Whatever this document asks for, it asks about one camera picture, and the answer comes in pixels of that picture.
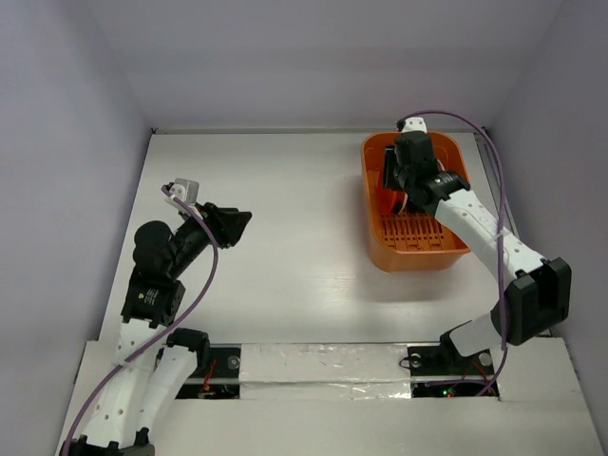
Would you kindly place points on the aluminium rail right side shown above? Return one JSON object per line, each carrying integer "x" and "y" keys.
{"x": 491, "y": 195}

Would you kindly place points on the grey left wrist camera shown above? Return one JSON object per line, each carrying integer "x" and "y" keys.
{"x": 182, "y": 189}

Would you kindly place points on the orange plastic dish rack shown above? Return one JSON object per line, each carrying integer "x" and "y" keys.
{"x": 403, "y": 242}

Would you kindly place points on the silver tape covered board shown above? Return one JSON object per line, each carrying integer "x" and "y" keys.
{"x": 323, "y": 372}

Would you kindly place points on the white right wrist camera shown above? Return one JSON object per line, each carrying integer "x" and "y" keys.
{"x": 412, "y": 124}

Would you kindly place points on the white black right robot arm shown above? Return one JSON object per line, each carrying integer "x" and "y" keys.
{"x": 534, "y": 291}

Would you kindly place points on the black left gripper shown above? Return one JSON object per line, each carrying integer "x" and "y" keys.
{"x": 229, "y": 224}

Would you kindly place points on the orange plastic plate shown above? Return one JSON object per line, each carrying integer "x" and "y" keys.
{"x": 390, "y": 202}

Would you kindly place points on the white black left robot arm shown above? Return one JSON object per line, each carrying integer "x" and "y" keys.
{"x": 154, "y": 353}

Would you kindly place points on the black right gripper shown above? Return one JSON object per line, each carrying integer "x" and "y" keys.
{"x": 389, "y": 169}

